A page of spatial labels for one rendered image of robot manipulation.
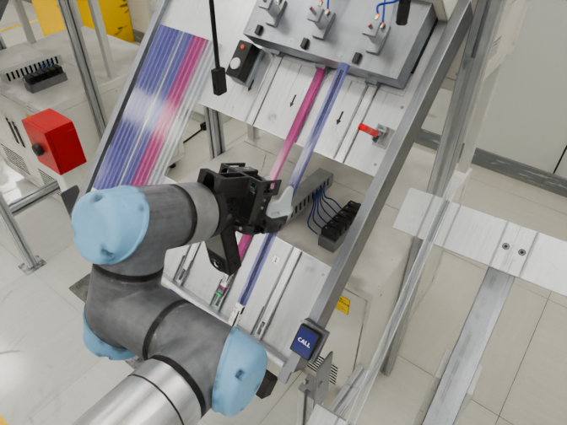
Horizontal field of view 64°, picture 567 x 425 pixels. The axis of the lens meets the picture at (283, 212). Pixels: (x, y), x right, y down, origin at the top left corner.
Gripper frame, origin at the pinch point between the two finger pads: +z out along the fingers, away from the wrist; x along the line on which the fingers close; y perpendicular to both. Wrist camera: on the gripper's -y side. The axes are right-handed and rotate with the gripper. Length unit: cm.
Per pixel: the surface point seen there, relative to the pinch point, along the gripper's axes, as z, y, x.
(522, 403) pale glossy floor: 101, -58, -54
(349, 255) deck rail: 10.7, -5.6, -10.1
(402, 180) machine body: 77, 0, 5
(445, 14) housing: 19.8, 37.2, -7.6
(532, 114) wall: 194, 34, -10
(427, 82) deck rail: 18.2, 26.1, -9.5
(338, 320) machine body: 45, -37, -2
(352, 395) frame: 43, -53, -13
